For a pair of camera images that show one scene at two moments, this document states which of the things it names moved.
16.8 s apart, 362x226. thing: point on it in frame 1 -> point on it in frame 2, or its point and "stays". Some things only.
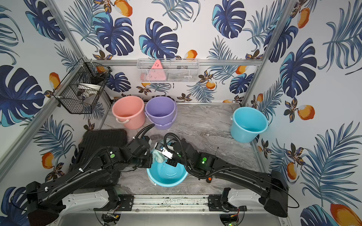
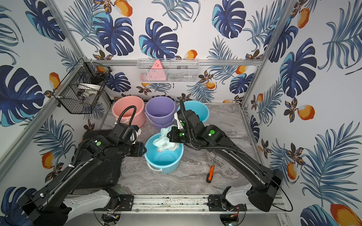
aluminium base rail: [171, 203] stays
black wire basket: [79, 91] stays
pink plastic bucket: [129, 110] stays
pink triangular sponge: [156, 73] stays
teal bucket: [246, 123] -> [167, 162]
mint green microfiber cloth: [159, 157] -> [163, 143]
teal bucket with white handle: [165, 175] -> [198, 108]
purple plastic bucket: [161, 111] stays
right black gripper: [171, 162] -> [173, 138]
